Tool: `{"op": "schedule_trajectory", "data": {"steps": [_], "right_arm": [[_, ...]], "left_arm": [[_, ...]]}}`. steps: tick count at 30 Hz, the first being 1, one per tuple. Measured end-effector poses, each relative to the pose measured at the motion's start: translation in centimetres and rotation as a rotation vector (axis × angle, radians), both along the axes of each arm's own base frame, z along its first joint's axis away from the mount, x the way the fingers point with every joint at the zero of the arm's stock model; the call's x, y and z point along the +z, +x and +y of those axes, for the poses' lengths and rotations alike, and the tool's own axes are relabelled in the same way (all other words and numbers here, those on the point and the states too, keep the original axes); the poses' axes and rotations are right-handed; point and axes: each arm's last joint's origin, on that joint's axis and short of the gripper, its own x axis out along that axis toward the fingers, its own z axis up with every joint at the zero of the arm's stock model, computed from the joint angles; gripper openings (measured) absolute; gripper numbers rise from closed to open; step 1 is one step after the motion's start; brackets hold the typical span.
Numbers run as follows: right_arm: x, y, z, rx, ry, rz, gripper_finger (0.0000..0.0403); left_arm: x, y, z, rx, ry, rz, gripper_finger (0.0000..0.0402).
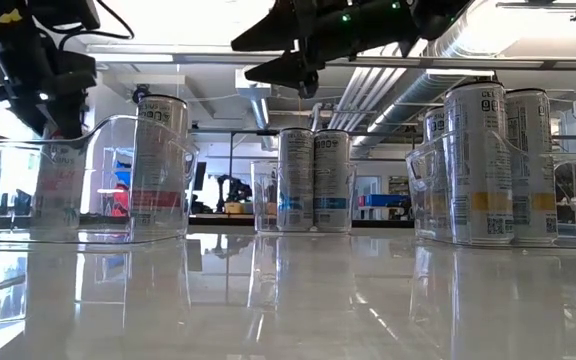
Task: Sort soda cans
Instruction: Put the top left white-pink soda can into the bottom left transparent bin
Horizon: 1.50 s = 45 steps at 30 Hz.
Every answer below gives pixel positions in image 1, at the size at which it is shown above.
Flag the white ceiling pipes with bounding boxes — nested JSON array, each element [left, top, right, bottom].
[[327, 67, 409, 132]]

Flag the shelf with coloured bins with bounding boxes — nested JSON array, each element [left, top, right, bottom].
[[95, 147, 134, 219]]

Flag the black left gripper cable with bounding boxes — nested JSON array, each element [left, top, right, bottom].
[[92, 0, 136, 41]]

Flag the white ceiling box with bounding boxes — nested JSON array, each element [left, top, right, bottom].
[[234, 67, 273, 100]]

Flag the black monitor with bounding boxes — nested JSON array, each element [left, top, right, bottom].
[[191, 160, 208, 192]]

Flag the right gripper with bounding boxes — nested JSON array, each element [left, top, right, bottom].
[[231, 0, 422, 85]]

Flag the ceiling light track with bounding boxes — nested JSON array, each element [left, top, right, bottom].
[[495, 0, 576, 22]]

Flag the grey overhead beam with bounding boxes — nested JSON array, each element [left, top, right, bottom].
[[82, 49, 576, 72]]

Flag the blue table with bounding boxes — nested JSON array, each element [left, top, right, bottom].
[[357, 193, 412, 221]]

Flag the white blue-band soda can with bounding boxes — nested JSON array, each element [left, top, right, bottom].
[[276, 127, 315, 234], [312, 128, 353, 234]]

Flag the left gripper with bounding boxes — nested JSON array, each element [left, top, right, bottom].
[[37, 49, 98, 140]]

